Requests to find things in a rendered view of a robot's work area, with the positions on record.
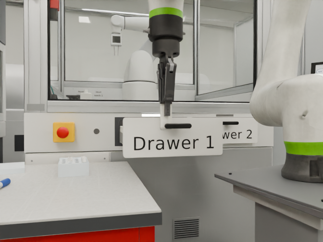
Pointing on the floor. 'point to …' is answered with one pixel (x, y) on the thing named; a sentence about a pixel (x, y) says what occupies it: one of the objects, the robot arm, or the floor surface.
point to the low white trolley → (77, 206)
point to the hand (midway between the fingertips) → (166, 116)
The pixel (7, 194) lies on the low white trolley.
